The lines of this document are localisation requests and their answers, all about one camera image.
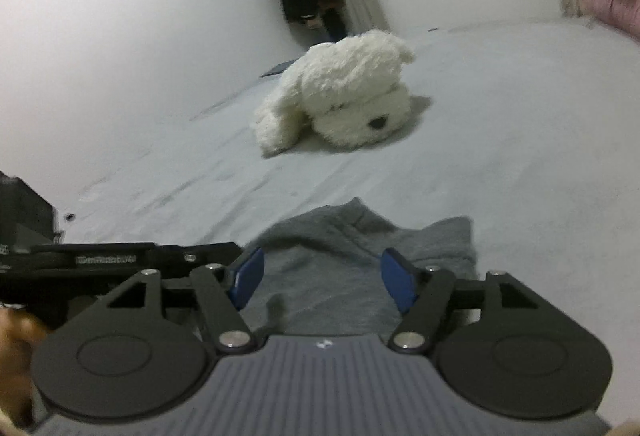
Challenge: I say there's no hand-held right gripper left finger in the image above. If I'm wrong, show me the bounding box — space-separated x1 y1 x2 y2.
107 247 266 354

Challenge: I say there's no grey t-shirt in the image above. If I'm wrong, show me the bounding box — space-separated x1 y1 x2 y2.
240 197 476 337

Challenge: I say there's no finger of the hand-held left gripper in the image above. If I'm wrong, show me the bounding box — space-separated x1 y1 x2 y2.
152 241 244 279

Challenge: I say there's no pink folded quilt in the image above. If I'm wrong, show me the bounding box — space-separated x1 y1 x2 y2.
580 0 640 42

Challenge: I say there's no light grey bed sheet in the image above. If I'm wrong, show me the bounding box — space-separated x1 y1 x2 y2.
50 16 640 427

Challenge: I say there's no person's left hand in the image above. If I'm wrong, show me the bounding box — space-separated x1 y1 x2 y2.
0 309 48 427

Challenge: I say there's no white plush dog toy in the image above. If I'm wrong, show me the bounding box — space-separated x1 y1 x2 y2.
254 30 417 156

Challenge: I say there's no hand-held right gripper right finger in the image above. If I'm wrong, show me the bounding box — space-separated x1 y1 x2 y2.
381 247 541 354

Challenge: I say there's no dark tablet on bed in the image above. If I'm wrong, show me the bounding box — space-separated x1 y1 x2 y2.
260 59 298 78

